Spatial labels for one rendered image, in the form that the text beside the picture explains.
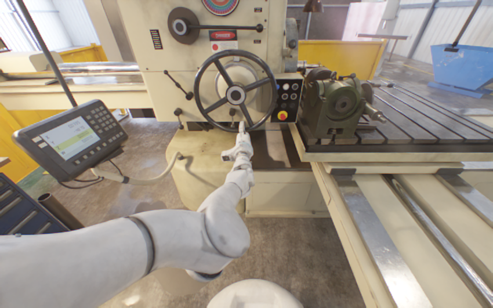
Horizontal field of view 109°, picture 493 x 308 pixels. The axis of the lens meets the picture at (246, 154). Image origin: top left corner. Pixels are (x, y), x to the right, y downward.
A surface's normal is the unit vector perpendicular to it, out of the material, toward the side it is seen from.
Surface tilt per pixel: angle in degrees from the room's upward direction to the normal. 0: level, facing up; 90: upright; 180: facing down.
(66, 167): 71
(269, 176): 90
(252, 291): 0
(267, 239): 0
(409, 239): 0
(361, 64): 90
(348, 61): 90
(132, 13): 90
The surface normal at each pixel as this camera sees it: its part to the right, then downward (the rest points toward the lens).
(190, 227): 0.72, -0.65
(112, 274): 0.92, -0.04
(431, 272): -0.01, -0.79
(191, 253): 0.49, 0.33
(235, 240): 0.65, -0.59
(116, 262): 0.90, -0.26
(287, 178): -0.01, 0.62
